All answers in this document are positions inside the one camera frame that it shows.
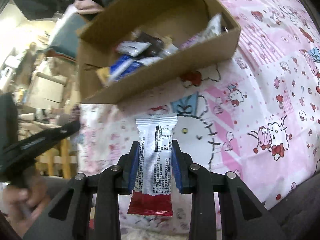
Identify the small white snack packet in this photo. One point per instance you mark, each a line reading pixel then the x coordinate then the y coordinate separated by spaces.
pixel 212 27

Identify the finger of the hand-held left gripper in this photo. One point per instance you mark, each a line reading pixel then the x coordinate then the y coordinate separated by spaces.
pixel 55 132

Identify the dark brown snack packet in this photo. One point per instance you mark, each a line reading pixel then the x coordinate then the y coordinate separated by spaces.
pixel 152 43

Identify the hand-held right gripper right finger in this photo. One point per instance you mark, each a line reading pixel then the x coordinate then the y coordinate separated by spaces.
pixel 178 170

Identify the cardboard box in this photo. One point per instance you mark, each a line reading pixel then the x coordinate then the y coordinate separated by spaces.
pixel 150 82

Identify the yellow snack packet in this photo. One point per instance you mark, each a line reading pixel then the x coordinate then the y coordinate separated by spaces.
pixel 103 75

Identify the yellow stool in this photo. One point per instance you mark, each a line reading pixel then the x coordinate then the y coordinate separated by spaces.
pixel 60 160

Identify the red silver snack bar packet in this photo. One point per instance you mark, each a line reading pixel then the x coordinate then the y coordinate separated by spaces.
pixel 131 47
pixel 155 155

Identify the pink cloth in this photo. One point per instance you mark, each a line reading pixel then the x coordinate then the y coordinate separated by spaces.
pixel 87 6

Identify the short beige cracker packet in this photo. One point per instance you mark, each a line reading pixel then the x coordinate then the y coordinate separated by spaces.
pixel 167 39

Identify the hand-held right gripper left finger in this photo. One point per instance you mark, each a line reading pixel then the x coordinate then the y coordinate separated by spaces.
pixel 132 170

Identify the pink cartoon printed bed sheet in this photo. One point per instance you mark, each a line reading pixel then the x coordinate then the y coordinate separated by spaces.
pixel 262 80

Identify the teal storage box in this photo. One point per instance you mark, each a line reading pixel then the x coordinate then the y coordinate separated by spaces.
pixel 62 37

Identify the person's left hand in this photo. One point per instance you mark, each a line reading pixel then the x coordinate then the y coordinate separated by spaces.
pixel 32 197

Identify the purple white snack packet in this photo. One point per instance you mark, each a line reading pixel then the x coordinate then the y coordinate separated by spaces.
pixel 192 41

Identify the blue snack packet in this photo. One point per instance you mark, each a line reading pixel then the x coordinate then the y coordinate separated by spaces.
pixel 125 67

